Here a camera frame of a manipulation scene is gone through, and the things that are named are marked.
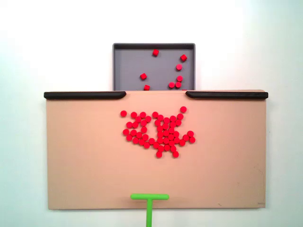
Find black edge bar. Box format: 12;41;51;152
44;91;127;100
185;90;269;100

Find beige rectangular board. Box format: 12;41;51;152
44;89;267;210

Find grey square tray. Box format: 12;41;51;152
112;43;196;91

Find green T-shaped pusher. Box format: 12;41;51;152
130;193;170;227

